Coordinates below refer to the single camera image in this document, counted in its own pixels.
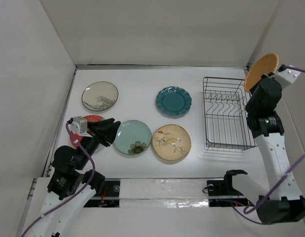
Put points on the dark wire dish rack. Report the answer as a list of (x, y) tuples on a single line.
[(224, 101)]

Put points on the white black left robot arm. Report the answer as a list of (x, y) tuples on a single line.
[(75, 179)]

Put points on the metal base rail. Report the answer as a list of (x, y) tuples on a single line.
[(169, 193)]

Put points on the cream plate with tree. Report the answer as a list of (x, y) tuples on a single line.
[(99, 96)]

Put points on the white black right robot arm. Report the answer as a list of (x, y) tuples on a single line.
[(284, 202)]

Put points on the beige plate with bird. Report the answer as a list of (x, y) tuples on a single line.
[(171, 142)]

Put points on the dark teal scalloped plate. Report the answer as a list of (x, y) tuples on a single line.
[(173, 101)]

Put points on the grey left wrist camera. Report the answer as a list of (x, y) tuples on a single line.
[(78, 125)]

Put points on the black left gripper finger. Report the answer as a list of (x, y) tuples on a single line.
[(112, 130), (101, 126)]

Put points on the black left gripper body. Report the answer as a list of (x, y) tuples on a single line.
[(91, 143)]

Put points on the light blue flower plate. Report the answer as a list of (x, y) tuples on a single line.
[(133, 137)]

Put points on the orange woven wicker plate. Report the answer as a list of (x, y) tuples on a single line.
[(265, 65)]

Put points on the red patterned plate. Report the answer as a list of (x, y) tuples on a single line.
[(89, 118)]

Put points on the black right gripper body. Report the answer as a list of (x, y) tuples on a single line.
[(249, 105)]

